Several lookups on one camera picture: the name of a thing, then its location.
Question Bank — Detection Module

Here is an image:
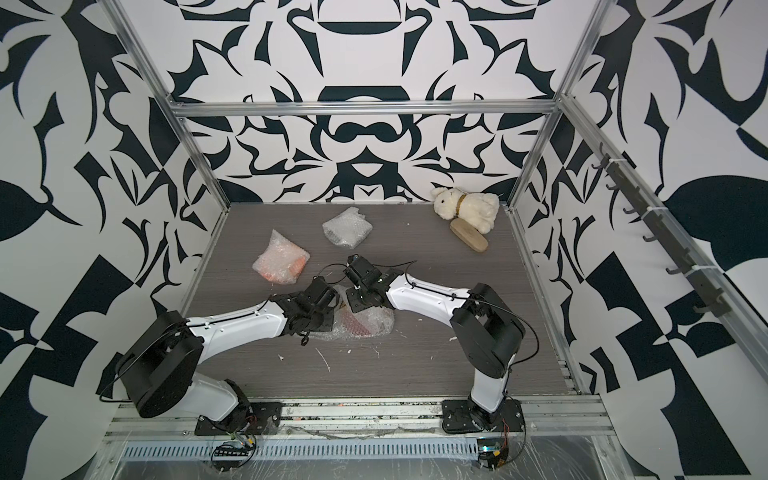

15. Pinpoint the white plush bunny toy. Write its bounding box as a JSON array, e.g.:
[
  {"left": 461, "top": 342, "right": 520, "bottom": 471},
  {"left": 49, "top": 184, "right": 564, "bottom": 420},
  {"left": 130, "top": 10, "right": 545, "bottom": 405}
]
[{"left": 431, "top": 187, "right": 500, "bottom": 235}]

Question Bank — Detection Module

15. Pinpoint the left electronics board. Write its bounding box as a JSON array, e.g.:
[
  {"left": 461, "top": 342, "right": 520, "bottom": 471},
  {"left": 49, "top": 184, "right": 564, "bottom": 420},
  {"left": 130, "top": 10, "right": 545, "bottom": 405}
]
[{"left": 209, "top": 437, "right": 257, "bottom": 472}]

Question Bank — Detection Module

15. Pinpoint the orange bubble wrapped plate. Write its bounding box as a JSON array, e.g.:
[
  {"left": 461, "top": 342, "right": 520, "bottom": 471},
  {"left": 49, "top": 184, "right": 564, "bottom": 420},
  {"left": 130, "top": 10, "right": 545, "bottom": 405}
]
[{"left": 252, "top": 230, "right": 310, "bottom": 285}]

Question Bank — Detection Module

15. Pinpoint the right electronics board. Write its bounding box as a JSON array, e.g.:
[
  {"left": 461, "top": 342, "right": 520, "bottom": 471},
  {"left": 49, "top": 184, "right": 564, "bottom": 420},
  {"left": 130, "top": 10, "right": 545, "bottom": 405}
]
[{"left": 477, "top": 437, "right": 509, "bottom": 471}]

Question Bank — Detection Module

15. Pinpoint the tan wooden brush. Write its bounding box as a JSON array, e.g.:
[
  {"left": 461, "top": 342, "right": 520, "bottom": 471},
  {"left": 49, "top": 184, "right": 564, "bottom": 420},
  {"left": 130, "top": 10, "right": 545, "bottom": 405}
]
[{"left": 449, "top": 218, "right": 489, "bottom": 253}]

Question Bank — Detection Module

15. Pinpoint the electronics board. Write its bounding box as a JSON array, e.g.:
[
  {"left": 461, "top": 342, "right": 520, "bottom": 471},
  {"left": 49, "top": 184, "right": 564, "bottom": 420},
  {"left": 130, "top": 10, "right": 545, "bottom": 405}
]
[
  {"left": 209, "top": 437, "right": 257, "bottom": 472},
  {"left": 477, "top": 437, "right": 509, "bottom": 471}
]

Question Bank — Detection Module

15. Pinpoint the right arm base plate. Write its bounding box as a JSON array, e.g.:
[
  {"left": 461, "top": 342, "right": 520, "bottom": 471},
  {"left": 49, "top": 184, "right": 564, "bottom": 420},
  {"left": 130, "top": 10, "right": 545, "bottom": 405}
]
[{"left": 441, "top": 397, "right": 525, "bottom": 435}]

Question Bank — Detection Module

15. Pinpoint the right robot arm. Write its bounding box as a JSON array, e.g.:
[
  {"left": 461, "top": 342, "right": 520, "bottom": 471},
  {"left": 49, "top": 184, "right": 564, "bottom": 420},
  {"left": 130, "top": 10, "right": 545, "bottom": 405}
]
[{"left": 344, "top": 254, "right": 526, "bottom": 415}]

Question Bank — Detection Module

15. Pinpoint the black wall hook rail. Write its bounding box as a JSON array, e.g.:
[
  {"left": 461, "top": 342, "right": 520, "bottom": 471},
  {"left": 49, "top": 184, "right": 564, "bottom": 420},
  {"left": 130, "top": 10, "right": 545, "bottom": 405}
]
[{"left": 594, "top": 142, "right": 733, "bottom": 318}]

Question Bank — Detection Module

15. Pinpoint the aluminium frame rail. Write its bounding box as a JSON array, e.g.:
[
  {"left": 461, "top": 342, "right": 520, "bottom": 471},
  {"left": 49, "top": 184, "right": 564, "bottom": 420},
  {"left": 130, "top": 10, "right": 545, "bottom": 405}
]
[{"left": 170, "top": 99, "right": 556, "bottom": 118}]

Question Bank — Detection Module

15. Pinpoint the red floral dinner plate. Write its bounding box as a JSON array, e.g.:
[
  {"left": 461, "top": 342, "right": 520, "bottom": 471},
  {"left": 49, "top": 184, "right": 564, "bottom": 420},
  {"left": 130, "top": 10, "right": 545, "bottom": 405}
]
[{"left": 340, "top": 312, "right": 378, "bottom": 338}]

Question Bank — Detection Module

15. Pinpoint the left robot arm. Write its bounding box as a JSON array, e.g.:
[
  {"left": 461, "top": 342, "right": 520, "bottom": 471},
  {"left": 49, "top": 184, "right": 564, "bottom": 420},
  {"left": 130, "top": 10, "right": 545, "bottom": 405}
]
[{"left": 115, "top": 276, "right": 340, "bottom": 431}]

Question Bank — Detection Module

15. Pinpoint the clear bubble wrap sheet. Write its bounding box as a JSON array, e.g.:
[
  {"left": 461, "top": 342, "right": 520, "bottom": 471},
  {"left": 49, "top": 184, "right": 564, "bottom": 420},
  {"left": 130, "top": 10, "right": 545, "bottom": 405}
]
[{"left": 309, "top": 286, "right": 395, "bottom": 341}]

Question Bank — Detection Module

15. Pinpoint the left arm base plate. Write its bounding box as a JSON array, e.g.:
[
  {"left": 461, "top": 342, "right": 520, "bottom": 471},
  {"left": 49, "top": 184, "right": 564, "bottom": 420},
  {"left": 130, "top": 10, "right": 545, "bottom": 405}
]
[{"left": 194, "top": 402, "right": 284, "bottom": 437}]

